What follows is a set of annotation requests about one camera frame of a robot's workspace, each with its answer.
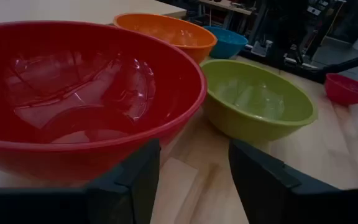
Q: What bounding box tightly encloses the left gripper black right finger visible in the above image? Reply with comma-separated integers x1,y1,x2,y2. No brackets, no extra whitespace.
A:
228,138,343,224

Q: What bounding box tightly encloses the largest red plastic bowl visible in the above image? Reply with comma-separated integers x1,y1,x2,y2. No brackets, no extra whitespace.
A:
0,20,208,183

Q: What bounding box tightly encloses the blue plastic bowl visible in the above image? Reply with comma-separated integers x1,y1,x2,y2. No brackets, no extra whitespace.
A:
202,26,249,60

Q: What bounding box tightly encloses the black tripod stand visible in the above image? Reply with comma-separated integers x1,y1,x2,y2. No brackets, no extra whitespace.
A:
264,0,310,67

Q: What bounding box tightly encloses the smallest pink-red plastic bowl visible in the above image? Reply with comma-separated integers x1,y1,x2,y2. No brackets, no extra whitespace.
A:
324,73,358,106

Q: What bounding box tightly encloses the orange plastic bowl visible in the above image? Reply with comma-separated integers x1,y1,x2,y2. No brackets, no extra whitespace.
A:
113,12,218,65

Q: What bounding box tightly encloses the white shelf board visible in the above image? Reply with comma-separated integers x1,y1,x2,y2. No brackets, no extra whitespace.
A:
0,0,188,26

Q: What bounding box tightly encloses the wooden background table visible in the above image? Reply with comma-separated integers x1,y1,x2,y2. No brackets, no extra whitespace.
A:
197,0,256,29

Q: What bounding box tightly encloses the green plastic bowl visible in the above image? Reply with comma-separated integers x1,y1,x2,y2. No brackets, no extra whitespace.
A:
199,58,319,142

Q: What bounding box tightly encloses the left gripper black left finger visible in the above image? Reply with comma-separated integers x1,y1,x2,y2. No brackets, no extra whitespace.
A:
85,138,162,224

